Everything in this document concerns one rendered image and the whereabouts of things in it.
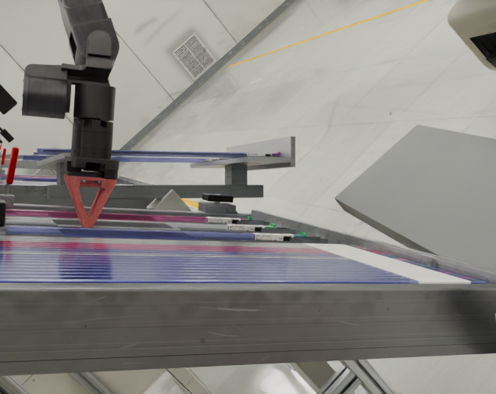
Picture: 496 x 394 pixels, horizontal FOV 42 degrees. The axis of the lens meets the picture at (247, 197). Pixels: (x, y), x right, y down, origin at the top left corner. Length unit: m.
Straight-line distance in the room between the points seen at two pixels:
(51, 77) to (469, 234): 0.64
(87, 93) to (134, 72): 7.83
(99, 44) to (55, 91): 0.09
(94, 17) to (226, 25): 8.23
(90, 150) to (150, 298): 0.47
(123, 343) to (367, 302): 0.21
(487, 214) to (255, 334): 0.57
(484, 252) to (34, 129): 7.86
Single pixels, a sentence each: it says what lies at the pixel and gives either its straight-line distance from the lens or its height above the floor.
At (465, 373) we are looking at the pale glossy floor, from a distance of 1.75.
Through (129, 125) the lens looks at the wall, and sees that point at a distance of 8.72.
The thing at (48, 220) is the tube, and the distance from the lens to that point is 0.96.
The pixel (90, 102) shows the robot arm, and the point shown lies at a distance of 0.95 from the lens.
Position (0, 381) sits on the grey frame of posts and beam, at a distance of 1.24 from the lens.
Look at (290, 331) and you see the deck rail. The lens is 0.54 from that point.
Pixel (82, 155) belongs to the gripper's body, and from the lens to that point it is 0.95.
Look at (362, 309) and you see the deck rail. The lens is 0.57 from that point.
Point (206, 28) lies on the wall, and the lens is 9.10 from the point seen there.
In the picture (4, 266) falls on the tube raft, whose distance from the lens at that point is 0.57.
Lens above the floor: 1.12
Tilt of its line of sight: 17 degrees down
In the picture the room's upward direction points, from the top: 40 degrees counter-clockwise
